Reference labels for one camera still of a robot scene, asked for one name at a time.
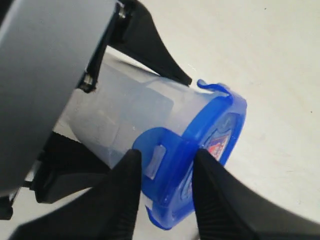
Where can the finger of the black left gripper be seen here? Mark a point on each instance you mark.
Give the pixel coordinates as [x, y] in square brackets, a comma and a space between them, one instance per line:
[136, 36]
[66, 167]

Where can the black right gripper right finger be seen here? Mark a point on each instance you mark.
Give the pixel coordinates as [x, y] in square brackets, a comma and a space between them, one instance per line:
[226, 209]

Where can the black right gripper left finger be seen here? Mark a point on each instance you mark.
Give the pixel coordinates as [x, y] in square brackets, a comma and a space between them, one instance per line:
[107, 211]

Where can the clear tall plastic container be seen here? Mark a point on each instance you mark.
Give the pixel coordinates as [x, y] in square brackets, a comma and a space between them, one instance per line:
[127, 101]

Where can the blue plastic snap lid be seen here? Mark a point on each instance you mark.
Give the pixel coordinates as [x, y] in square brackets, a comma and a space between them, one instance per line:
[213, 121]

